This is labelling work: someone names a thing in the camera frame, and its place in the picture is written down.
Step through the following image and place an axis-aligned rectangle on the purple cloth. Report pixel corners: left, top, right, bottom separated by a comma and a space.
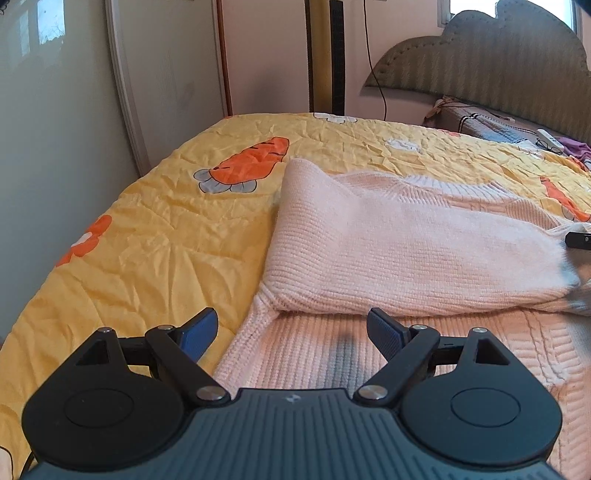
556, 136, 591, 171

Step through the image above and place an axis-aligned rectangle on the yellow carrot print blanket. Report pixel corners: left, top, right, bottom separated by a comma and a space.
0, 112, 591, 480

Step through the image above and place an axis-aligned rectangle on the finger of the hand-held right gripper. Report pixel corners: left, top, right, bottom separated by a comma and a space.
565, 231, 591, 253

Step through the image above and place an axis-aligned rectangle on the white wardrobe door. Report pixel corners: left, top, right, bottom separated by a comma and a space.
0, 0, 154, 344

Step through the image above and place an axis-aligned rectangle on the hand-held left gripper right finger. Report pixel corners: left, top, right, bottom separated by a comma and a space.
354, 308, 514, 407

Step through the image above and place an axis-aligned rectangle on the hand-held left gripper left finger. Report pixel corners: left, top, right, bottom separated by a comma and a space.
76, 307, 230, 407

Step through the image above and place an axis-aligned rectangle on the pink knitted sweater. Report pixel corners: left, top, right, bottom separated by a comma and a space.
215, 158, 591, 462

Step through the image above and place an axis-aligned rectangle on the grey quilted pillow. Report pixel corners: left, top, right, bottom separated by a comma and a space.
424, 95, 561, 151

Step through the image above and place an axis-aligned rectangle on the grey padded headboard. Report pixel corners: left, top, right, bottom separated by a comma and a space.
364, 0, 591, 121

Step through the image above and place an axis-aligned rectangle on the gold tower fan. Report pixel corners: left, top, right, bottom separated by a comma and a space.
307, 0, 345, 116

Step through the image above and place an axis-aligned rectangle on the white remote control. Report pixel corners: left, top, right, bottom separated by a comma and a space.
536, 129, 565, 150

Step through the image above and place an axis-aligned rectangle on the black power cable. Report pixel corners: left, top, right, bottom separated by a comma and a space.
362, 0, 387, 121

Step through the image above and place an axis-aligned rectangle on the window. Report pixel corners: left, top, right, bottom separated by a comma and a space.
435, 0, 586, 34

